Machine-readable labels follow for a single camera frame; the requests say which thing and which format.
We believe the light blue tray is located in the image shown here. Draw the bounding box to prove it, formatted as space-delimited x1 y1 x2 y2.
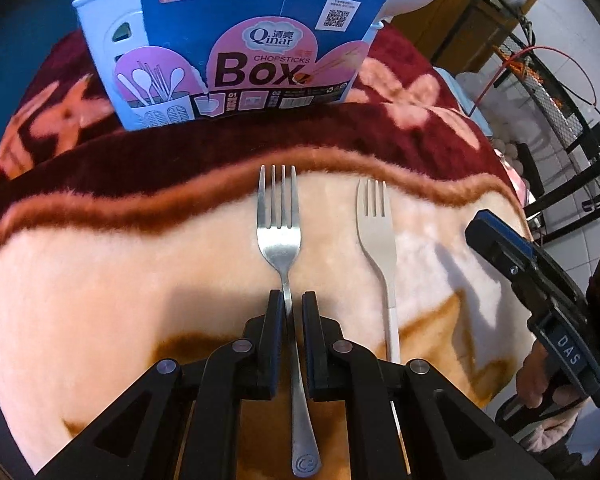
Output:
445 67 497 137

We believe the red cable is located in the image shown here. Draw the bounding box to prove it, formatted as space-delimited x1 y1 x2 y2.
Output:
472 45 600 117

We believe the person's right hand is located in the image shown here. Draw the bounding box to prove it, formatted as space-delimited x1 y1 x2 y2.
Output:
516 337 584 411

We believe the blue chopsticks box holder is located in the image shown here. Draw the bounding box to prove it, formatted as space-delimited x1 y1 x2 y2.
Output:
72 0 394 134

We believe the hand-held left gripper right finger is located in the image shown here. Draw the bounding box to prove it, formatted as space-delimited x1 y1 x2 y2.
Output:
301 290 557 480

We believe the metal fork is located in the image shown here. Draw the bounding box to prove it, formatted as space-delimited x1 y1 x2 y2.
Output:
256 164 324 479

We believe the white-handled fork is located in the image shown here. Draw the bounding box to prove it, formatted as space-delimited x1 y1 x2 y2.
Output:
356 177 404 414

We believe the black metal rack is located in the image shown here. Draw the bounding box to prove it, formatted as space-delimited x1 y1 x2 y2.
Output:
480 0 600 242

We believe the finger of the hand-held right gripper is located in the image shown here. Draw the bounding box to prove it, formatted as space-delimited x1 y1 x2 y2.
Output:
471 208 537 263
464 221 535 292

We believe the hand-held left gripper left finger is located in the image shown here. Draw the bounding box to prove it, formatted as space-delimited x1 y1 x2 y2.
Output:
34 289 287 480

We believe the pile of white eggs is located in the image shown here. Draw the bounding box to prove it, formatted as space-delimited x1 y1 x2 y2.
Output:
480 110 537 197

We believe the wooden cabinet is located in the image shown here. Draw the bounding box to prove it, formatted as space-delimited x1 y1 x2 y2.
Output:
387 0 532 77

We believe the red floral blanket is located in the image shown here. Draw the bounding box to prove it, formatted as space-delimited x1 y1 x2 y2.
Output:
0 25 547 480

